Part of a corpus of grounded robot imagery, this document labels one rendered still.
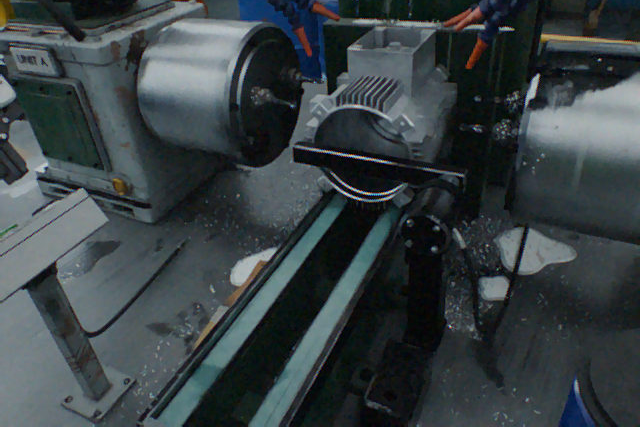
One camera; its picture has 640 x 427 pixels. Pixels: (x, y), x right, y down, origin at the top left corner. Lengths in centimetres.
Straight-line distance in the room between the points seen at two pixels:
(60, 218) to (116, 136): 39
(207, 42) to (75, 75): 26
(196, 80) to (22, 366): 49
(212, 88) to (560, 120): 49
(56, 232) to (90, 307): 32
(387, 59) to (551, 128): 25
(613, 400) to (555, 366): 56
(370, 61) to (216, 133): 27
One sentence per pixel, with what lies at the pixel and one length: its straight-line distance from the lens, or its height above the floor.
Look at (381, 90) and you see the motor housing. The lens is 71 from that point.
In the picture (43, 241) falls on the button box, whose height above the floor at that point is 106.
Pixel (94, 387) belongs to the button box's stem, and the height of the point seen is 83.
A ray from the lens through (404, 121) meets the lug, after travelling 67.
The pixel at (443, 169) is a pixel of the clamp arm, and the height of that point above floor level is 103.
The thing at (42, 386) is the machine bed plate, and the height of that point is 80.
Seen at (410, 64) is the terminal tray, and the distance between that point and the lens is 73.
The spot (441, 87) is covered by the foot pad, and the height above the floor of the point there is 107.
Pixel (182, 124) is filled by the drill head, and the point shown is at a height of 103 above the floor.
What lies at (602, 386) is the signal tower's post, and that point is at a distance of 20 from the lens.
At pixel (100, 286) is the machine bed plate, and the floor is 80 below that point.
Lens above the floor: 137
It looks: 34 degrees down
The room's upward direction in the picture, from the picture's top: 5 degrees counter-clockwise
